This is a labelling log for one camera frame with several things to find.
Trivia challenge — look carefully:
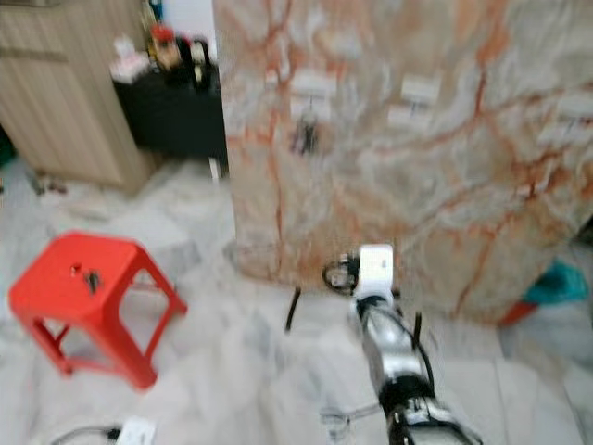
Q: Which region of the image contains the marble pattern board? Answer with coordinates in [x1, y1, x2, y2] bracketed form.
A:
[211, 0, 593, 325]

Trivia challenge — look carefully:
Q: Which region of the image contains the key bunch with purple fob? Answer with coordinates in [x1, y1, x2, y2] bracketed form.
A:
[292, 119, 321, 157]

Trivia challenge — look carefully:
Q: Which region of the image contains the teal plastic object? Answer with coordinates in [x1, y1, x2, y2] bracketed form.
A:
[524, 261, 589, 307]

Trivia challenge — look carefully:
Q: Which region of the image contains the black side table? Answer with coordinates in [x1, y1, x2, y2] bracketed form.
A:
[111, 70, 228, 172]

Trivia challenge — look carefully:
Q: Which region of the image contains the dark green object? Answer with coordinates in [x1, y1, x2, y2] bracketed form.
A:
[0, 125, 15, 168]

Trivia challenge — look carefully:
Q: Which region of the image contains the dark bottle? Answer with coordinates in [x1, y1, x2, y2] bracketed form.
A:
[190, 37, 212, 89]

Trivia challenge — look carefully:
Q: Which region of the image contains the red plastic stool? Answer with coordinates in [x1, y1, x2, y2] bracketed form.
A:
[7, 232, 188, 390]

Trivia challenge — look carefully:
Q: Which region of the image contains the jar with red lid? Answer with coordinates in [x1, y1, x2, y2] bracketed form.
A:
[153, 26, 182, 70]

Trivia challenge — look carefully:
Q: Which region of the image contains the white pink tissue box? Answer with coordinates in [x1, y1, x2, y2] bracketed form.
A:
[109, 37, 149, 84]

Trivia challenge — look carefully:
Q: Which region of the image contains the light wooden cabinet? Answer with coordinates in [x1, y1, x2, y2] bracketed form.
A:
[0, 0, 160, 196]

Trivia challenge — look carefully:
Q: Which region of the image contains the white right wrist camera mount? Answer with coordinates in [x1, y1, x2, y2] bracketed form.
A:
[357, 243, 395, 299]

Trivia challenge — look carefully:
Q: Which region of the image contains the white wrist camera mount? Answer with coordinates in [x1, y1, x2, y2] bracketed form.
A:
[116, 417, 157, 445]
[357, 243, 395, 299]

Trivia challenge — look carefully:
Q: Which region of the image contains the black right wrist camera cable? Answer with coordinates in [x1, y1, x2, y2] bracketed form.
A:
[389, 311, 436, 390]

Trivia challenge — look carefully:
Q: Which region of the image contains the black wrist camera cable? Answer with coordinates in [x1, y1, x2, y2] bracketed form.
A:
[51, 425, 121, 445]
[389, 311, 436, 390]

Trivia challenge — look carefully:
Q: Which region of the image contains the dark key bunch on ring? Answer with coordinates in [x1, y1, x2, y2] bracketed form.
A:
[83, 269, 103, 296]

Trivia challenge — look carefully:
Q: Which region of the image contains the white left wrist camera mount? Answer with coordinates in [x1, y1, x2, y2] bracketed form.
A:
[116, 417, 157, 445]

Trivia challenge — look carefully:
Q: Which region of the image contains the black left wrist camera cable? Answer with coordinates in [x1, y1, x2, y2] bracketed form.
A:
[51, 425, 121, 445]

